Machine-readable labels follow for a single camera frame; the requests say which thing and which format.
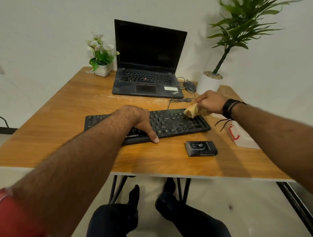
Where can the black skirting board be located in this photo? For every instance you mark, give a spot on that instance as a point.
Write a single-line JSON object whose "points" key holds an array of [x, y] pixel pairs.
{"points": [[7, 130]]}

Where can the yellow cleaning cloth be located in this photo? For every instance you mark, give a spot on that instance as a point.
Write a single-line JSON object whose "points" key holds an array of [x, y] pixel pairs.
{"points": [[193, 111]]}

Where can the person's left hand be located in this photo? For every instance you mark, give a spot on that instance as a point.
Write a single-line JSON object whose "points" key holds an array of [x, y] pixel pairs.
{"points": [[144, 120]]}

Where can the black metal table frame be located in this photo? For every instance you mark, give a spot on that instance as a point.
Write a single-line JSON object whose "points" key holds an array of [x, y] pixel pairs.
{"points": [[112, 190]]}

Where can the person's left forearm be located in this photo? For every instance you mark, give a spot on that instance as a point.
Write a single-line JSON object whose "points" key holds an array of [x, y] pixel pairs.
{"points": [[66, 171]]}

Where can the clear plastic container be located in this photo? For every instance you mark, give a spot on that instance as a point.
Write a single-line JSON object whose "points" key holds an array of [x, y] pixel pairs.
{"points": [[242, 136]]}

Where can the person's leg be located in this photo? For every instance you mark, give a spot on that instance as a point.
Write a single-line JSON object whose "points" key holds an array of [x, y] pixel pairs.
{"points": [[115, 219], [193, 217]]}

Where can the black computer mouse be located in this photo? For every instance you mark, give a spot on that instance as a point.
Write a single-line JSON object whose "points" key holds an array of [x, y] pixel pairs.
{"points": [[189, 86]]}

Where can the person's left leg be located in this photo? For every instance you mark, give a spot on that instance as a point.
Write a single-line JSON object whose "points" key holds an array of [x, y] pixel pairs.
{"points": [[115, 219]]}

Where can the black window frame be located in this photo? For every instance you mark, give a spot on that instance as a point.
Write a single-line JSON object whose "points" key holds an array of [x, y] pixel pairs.
{"points": [[296, 202]]}

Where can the person's right forearm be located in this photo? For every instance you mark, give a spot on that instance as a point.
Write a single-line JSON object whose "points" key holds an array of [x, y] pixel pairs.
{"points": [[271, 139]]}

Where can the black wristband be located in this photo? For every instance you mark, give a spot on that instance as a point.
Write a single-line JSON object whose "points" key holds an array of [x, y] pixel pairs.
{"points": [[229, 108]]}

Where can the person's right leg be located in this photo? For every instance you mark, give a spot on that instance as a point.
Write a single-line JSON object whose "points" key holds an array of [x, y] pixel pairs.
{"points": [[193, 217]]}

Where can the black keyboard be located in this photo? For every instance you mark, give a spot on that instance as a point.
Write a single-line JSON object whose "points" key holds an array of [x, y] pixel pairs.
{"points": [[176, 124]]}

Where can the small white flower pot plant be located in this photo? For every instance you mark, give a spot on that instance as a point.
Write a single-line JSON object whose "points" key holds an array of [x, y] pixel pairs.
{"points": [[101, 58]]}

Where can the person's right hand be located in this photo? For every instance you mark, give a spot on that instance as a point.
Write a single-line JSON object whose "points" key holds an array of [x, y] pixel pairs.
{"points": [[212, 101]]}

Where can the tall green plant white pot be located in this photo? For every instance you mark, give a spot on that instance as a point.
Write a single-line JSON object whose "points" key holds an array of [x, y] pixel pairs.
{"points": [[207, 84]]}

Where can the black laptop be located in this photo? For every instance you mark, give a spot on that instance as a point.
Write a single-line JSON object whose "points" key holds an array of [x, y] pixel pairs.
{"points": [[149, 46]]}

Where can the red left sleeve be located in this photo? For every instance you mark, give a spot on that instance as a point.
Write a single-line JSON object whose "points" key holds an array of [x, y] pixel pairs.
{"points": [[14, 214]]}

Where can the small black brush tool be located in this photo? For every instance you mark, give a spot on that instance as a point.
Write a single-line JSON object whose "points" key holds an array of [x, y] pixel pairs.
{"points": [[201, 148]]}

